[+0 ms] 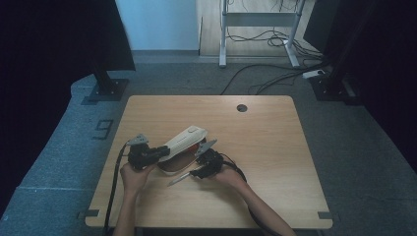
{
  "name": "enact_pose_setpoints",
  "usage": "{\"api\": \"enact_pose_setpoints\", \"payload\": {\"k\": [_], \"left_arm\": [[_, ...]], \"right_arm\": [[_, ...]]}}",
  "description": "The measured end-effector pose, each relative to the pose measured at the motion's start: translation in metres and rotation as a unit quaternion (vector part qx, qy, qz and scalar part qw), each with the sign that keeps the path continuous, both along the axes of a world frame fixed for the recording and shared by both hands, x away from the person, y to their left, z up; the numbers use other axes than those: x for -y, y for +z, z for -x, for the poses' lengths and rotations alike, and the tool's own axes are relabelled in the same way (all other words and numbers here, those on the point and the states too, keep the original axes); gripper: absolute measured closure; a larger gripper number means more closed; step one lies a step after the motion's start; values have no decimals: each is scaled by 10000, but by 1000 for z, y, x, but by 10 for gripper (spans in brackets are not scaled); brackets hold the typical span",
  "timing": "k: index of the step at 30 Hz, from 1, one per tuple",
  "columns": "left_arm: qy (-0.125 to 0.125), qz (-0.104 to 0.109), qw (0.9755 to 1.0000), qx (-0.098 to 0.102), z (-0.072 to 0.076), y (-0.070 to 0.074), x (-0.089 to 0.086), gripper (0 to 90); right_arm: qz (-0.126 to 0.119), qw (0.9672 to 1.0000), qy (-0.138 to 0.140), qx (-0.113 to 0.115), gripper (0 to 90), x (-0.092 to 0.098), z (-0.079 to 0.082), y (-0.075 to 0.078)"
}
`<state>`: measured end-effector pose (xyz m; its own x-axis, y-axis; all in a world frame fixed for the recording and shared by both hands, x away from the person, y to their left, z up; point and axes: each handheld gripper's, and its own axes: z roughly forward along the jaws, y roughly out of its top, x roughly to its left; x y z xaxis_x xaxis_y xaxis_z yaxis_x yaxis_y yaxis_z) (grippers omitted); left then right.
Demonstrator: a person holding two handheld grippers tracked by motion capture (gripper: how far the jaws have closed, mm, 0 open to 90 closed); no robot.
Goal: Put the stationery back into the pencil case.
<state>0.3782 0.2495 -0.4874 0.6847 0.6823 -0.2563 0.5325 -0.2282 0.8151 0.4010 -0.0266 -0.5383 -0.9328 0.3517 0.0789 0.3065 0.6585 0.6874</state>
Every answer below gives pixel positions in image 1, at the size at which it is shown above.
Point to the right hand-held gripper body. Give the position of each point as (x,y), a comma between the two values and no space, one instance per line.
(209,160)

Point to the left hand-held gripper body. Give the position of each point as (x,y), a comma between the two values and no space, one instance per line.
(141,155)

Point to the silver pen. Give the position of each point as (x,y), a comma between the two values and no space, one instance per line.
(180,178)

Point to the cream pencil case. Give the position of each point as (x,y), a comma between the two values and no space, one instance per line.
(183,144)

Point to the person's left hand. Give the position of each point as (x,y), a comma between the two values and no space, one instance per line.
(136,178)

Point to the person's right hand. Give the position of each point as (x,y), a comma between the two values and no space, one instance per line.
(229,177)

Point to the black round table grommet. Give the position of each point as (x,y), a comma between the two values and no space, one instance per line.
(242,108)

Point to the white power strip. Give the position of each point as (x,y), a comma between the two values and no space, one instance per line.
(313,73)

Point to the dark curtain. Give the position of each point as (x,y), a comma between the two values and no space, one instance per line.
(39,65)
(387,65)

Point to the black stand with base plate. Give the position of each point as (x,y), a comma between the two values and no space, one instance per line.
(331,87)
(106,82)

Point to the white metal desk frame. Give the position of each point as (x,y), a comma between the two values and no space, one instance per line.
(259,19)

